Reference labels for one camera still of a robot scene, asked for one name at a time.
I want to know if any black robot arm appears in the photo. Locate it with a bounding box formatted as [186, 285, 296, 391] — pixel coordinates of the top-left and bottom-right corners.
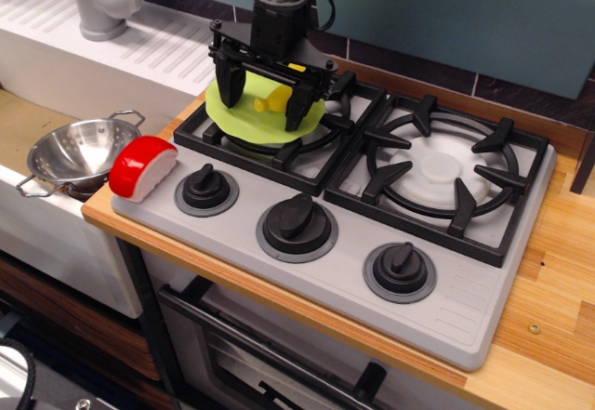
[209, 0, 337, 131]

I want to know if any toy oven door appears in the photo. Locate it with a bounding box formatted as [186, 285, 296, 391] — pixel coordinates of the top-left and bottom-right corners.
[157, 274, 419, 410]

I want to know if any green plastic plate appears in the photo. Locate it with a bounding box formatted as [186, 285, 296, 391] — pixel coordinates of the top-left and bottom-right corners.
[205, 73, 326, 144]

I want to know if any steel colander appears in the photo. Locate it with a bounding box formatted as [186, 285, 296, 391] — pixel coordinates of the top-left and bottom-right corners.
[16, 110, 145, 201]

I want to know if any white toy sink unit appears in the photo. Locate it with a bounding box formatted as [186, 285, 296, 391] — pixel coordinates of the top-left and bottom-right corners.
[1, 0, 215, 319]

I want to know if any black burner grate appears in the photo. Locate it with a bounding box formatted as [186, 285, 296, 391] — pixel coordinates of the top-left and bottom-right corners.
[174, 72, 387, 196]
[324, 94, 557, 268]

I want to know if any black left stove knob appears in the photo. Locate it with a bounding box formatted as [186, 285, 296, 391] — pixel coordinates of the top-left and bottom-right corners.
[175, 164, 240, 218]

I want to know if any black left burner grate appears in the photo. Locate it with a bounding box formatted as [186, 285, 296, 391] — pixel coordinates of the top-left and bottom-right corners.
[174, 72, 387, 196]

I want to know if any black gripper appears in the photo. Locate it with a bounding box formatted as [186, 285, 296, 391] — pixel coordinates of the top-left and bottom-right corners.
[209, 0, 337, 132]

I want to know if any black right stove knob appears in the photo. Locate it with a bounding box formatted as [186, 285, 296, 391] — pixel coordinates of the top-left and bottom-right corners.
[364, 242, 437, 304]

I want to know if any black middle stove knob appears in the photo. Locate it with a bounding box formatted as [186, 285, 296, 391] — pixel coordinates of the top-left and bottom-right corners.
[256, 193, 338, 264]

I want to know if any yellow toy banana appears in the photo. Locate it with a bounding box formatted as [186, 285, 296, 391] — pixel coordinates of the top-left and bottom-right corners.
[253, 75, 293, 112]

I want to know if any black stove knob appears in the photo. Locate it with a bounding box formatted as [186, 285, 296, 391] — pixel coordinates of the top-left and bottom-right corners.
[256, 193, 338, 264]
[175, 164, 240, 218]
[364, 242, 437, 304]

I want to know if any red white toy sushi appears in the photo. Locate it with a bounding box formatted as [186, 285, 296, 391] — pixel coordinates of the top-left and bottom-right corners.
[109, 136, 179, 203]

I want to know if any black right burner grate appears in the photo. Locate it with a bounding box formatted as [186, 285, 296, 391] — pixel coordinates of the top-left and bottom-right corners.
[324, 94, 557, 268]

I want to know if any grey toy stove top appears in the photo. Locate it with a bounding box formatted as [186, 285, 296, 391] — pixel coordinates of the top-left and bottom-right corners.
[110, 74, 558, 373]

